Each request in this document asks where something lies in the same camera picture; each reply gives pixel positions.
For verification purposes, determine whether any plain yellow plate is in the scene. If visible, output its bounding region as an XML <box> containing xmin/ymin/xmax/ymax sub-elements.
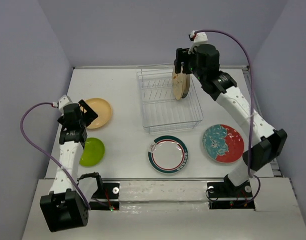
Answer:
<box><xmin>85</xmin><ymin>98</ymin><xmax>112</xmax><ymax>130</ymax></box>

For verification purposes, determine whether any beige bird pattern plate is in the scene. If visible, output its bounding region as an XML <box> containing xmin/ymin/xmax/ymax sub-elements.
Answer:
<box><xmin>171</xmin><ymin>69</ymin><xmax>186</xmax><ymax>100</ymax></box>

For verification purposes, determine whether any lime green plate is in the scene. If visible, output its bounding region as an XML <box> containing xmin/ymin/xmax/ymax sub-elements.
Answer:
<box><xmin>79</xmin><ymin>137</ymin><xmax>105</xmax><ymax>167</ymax></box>

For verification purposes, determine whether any teal and red plate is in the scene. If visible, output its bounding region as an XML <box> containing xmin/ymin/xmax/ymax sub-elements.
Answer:
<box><xmin>202</xmin><ymin>124</ymin><xmax>245</xmax><ymax>164</ymax></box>

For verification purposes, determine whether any white plate green red rim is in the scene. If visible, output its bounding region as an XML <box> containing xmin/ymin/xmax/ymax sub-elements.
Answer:
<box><xmin>147</xmin><ymin>135</ymin><xmax>189</xmax><ymax>175</ymax></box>

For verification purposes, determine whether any dark green lettered plate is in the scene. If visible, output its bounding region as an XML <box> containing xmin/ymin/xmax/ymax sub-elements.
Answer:
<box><xmin>181</xmin><ymin>74</ymin><xmax>191</xmax><ymax>99</ymax></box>

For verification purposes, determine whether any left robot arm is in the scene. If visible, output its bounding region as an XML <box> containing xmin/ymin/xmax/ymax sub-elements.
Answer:
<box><xmin>40</xmin><ymin>69</ymin><xmax>157</xmax><ymax>233</ymax></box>

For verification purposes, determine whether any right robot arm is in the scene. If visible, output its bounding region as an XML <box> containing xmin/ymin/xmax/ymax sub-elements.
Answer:
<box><xmin>174</xmin><ymin>44</ymin><xmax>288</xmax><ymax>196</ymax></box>

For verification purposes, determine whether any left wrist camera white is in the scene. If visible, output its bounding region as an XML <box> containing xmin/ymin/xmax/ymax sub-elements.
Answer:
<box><xmin>51</xmin><ymin>95</ymin><xmax>72</xmax><ymax>110</ymax></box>

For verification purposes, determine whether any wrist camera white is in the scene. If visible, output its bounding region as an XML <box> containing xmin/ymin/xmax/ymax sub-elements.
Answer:
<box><xmin>51</xmin><ymin>95</ymin><xmax>72</xmax><ymax>110</ymax></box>
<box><xmin>188</xmin><ymin>30</ymin><xmax>208</xmax><ymax>54</ymax></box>

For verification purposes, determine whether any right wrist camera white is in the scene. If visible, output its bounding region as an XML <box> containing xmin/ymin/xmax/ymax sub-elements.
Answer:
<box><xmin>188</xmin><ymin>30</ymin><xmax>208</xmax><ymax>54</ymax></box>

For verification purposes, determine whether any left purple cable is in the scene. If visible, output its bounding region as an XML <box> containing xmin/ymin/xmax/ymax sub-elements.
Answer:
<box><xmin>19</xmin><ymin>101</ymin><xmax>91</xmax><ymax>210</ymax></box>

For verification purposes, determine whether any white wire dish rack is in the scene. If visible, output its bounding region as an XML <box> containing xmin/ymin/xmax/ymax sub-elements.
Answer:
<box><xmin>136</xmin><ymin>64</ymin><xmax>203</xmax><ymax>134</ymax></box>

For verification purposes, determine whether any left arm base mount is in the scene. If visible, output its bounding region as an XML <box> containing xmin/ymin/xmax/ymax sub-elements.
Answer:
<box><xmin>90</xmin><ymin>181</ymin><xmax>120</xmax><ymax>211</ymax></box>

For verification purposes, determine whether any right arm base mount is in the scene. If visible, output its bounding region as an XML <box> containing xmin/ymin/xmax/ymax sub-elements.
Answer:
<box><xmin>205</xmin><ymin>181</ymin><xmax>255</xmax><ymax>210</ymax></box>

